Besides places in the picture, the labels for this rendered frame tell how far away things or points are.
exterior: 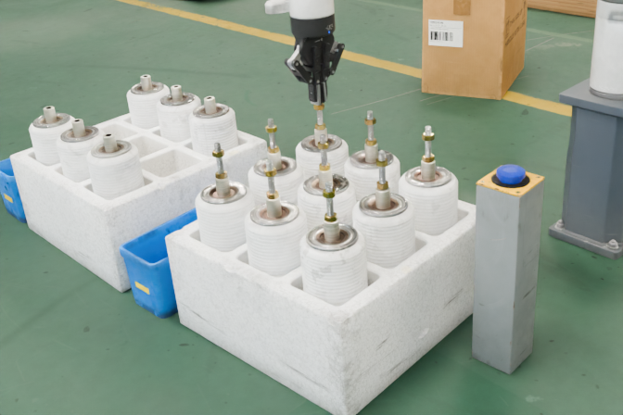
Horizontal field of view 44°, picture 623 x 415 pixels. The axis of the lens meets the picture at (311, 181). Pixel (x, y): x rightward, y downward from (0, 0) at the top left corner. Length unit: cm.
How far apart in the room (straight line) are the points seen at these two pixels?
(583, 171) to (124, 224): 86
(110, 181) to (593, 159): 89
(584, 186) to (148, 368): 85
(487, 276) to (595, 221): 43
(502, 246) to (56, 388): 73
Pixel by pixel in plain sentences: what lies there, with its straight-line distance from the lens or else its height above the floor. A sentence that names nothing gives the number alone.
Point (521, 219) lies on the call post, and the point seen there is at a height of 27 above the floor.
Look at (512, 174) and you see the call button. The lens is 112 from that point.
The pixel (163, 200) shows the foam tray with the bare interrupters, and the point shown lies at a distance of 151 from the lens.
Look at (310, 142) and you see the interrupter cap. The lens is 143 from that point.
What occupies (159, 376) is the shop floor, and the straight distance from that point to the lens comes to 132.
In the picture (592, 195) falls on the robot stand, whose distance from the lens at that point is 155.
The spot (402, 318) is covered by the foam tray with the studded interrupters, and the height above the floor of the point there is 11.
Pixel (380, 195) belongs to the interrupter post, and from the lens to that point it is 118.
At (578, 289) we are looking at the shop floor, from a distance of 148.
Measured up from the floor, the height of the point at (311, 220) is 21.
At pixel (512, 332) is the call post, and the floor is 8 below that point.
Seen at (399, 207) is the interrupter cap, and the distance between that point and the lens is 119.
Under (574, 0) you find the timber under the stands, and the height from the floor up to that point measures 6.
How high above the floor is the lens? 83
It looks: 27 degrees down
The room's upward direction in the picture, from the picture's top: 4 degrees counter-clockwise
